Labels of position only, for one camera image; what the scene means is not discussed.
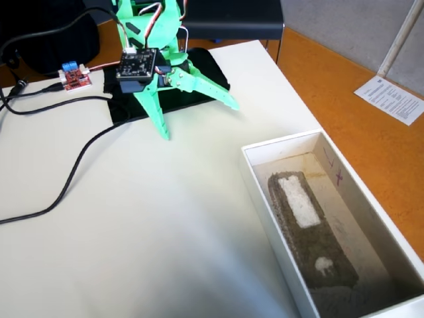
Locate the thick black camera cable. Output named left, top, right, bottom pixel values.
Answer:
left=0, top=7, right=133, bottom=225

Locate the black chair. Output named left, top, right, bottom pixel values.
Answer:
left=180, top=0, right=286, bottom=64

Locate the grey foam insert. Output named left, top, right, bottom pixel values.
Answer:
left=267, top=170, right=360, bottom=292

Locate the black camera circuit board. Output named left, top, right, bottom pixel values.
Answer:
left=115, top=48, right=159, bottom=82

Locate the black cable with USB plug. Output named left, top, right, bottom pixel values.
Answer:
left=0, top=83, right=64, bottom=100

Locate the thin red white wire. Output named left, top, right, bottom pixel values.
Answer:
left=87, top=60, right=121, bottom=72

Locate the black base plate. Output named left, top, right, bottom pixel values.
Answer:
left=103, top=47, right=231, bottom=126

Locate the white cardboard box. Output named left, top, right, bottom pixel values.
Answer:
left=240, top=129, right=424, bottom=318

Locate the looped white red servo wire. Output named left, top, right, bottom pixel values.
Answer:
left=178, top=26, right=191, bottom=52

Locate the black bag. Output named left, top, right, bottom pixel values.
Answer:
left=0, top=0, right=100, bottom=76

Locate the black cable with barrel connector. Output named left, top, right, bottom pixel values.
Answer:
left=0, top=78, right=30, bottom=112

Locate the white printed paper sheet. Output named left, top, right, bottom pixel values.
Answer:
left=353, top=75, right=424, bottom=126

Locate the red controller circuit board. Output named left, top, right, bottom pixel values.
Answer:
left=58, top=61, right=93, bottom=92

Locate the green gripper, black servo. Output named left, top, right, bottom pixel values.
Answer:
left=120, top=48, right=240, bottom=140

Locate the white metal pole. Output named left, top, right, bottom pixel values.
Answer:
left=377, top=0, right=424, bottom=79

